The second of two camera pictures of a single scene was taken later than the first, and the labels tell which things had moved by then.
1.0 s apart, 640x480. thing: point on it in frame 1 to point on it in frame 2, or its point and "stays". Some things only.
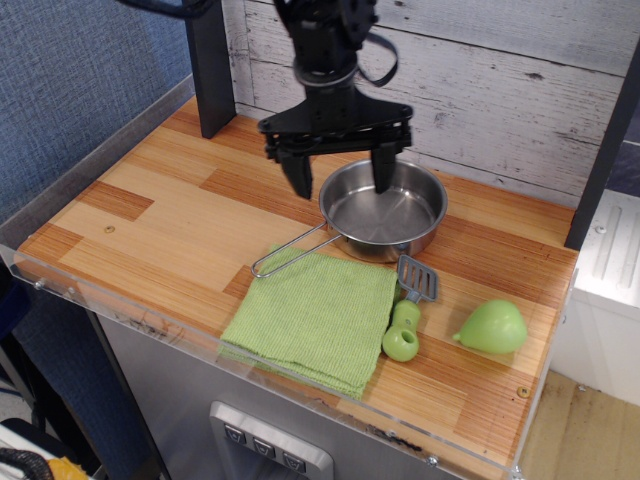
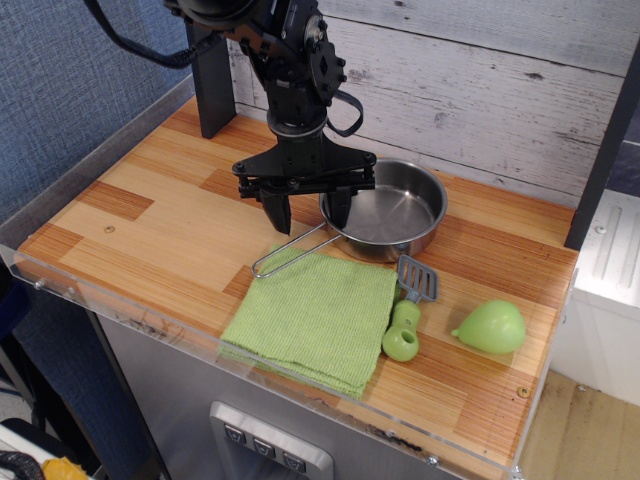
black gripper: [334, 118] to [305, 163]
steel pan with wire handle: [375, 227] stays
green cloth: [316, 319] stays
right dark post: [615, 134] stays
